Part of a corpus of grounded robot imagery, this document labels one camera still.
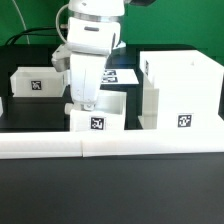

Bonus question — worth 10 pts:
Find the white drawer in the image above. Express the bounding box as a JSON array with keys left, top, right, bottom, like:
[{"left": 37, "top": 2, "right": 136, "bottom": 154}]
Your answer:
[
  {"left": 64, "top": 90, "right": 127, "bottom": 132},
  {"left": 10, "top": 67, "right": 69, "bottom": 97}
]

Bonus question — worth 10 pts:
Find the white marker sheet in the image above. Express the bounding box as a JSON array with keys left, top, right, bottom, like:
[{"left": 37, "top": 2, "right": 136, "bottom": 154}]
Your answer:
[{"left": 102, "top": 69, "right": 138, "bottom": 85}]

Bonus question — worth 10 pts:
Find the white L-shaped fence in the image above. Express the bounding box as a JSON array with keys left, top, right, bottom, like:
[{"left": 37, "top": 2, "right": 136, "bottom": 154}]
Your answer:
[{"left": 0, "top": 128, "right": 224, "bottom": 160}]

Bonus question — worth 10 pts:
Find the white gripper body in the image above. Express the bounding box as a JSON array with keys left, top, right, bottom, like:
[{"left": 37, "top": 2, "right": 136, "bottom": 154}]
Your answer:
[{"left": 70, "top": 53, "right": 107, "bottom": 105}]

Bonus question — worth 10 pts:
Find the white drawer cabinet box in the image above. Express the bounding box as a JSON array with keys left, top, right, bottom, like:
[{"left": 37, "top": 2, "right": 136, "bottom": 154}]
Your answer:
[{"left": 139, "top": 50, "right": 224, "bottom": 130}]

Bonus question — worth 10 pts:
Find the white thin cable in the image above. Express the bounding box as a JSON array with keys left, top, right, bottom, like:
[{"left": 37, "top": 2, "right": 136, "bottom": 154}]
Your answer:
[{"left": 11, "top": 0, "right": 31, "bottom": 45}]

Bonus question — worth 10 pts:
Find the white rear drawer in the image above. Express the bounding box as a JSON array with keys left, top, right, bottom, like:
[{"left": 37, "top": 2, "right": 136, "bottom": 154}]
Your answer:
[{"left": 10, "top": 67, "right": 69, "bottom": 97}]

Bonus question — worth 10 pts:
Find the white front drawer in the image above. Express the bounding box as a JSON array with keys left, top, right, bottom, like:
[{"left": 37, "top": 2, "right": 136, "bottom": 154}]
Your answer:
[{"left": 64, "top": 90, "right": 127, "bottom": 132}]

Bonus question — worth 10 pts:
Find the black cable bundle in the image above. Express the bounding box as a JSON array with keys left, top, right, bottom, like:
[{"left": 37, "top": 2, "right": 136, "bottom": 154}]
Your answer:
[{"left": 4, "top": 27, "right": 70, "bottom": 46}]

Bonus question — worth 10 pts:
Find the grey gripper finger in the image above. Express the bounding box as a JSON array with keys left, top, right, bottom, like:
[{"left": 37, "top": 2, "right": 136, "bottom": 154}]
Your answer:
[{"left": 82, "top": 104, "right": 95, "bottom": 111}]

